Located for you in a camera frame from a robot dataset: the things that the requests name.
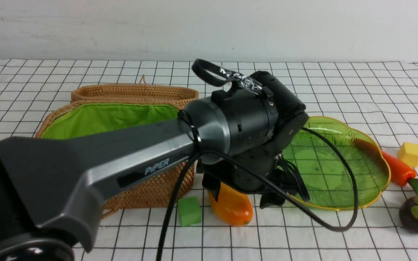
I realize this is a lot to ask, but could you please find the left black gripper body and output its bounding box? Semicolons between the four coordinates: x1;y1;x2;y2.
196;147;306;209

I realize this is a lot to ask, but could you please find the orange yellow mango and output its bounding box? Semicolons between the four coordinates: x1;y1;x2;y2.
208;183;253;227

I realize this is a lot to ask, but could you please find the orange carrot with green leaves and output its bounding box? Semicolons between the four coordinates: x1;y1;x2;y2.
353;139;418;196

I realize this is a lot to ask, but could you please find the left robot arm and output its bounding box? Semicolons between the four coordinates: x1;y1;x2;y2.
0;71;309;261

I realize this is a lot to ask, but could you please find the green glass leaf plate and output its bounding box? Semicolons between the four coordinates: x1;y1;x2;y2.
283;116;391;211

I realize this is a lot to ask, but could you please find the green foam cube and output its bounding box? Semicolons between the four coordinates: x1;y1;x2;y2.
177;196;202;227

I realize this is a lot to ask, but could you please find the woven wicker basket lid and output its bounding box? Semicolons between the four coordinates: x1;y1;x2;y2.
71;76;199;106

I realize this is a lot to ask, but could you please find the white checkered tablecloth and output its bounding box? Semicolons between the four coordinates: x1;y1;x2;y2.
0;59;418;261

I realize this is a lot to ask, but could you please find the yellow foam cube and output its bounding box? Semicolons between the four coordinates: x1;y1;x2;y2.
397;142;418;167

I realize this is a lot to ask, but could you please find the woven wicker basket green lining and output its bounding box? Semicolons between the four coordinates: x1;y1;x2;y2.
35;101;196;211

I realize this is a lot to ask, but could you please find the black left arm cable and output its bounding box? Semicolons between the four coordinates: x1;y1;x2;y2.
155;127;359;261

